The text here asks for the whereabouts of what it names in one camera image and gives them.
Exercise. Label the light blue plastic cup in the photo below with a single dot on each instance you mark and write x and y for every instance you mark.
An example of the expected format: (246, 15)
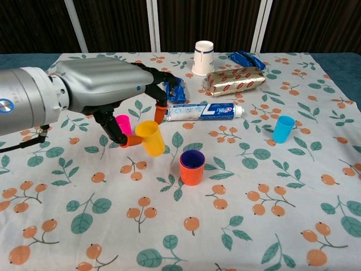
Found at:
(282, 132)

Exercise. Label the dark blue plastic cup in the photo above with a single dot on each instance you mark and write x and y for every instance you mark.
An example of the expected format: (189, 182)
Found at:
(193, 154)

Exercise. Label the yellow plastic cup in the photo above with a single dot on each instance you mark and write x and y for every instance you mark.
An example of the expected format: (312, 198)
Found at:
(153, 144)

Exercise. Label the white screen frame post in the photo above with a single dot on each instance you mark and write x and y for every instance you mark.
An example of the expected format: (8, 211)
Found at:
(261, 25)
(152, 25)
(75, 25)

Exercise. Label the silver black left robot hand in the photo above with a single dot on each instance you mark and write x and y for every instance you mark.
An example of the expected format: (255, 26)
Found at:
(107, 82)

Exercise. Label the blue white toothpaste tube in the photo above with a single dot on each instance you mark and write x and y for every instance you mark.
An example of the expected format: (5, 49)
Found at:
(203, 111)

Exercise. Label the floral leaf print tablecloth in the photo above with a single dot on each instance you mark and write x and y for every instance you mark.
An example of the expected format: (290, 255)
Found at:
(169, 226)

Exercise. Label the pink plastic cup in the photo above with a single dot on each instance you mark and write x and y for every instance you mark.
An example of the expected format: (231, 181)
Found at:
(125, 124)

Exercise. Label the orange plastic cup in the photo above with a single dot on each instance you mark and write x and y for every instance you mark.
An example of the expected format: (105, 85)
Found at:
(191, 178)

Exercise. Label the white paper cup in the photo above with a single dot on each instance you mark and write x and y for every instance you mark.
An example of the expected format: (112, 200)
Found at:
(203, 60)

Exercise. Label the blue snack packet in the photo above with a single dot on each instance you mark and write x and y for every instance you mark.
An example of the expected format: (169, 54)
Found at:
(239, 57)
(177, 96)

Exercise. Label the teal table cover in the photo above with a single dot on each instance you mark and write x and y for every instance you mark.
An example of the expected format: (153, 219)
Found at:
(341, 63)

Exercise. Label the gold foil wrapped package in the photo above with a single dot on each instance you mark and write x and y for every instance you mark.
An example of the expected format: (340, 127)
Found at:
(237, 82)

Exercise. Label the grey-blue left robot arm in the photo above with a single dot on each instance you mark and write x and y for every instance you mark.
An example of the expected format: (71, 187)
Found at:
(25, 96)

